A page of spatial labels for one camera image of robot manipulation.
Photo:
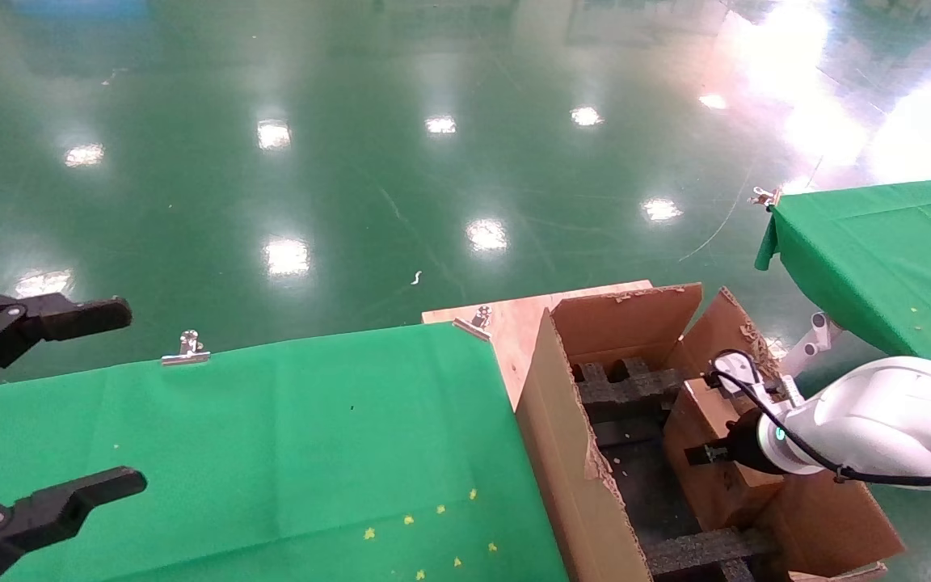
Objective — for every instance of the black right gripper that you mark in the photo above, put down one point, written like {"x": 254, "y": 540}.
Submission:
{"x": 748, "y": 444}

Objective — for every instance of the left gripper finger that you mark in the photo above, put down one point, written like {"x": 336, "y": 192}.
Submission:
{"x": 53, "y": 509}
{"x": 69, "y": 317}

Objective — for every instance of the small brown cardboard box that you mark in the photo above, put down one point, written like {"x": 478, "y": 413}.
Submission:
{"x": 700, "y": 420}

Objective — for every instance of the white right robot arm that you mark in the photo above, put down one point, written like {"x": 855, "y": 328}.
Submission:
{"x": 902, "y": 420}

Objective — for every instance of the black foam carton liner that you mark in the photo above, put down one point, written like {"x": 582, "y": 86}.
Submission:
{"x": 643, "y": 485}

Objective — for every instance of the large open cardboard carton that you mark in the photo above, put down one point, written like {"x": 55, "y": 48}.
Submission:
{"x": 570, "y": 453}

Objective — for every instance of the black foam insert block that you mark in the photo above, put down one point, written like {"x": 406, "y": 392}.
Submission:
{"x": 700, "y": 550}
{"x": 627, "y": 388}

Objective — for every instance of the silver binder clip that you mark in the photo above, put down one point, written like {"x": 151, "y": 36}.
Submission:
{"x": 187, "y": 354}
{"x": 766, "y": 196}
{"x": 473, "y": 323}

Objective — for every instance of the white table leg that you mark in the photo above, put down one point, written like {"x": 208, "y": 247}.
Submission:
{"x": 809, "y": 343}

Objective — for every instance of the green table cloth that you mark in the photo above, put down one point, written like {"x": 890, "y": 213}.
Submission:
{"x": 878, "y": 242}
{"x": 231, "y": 444}

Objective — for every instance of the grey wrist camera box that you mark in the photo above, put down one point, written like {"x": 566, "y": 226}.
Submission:
{"x": 736, "y": 368}

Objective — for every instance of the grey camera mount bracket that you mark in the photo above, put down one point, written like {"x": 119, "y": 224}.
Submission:
{"x": 785, "y": 392}

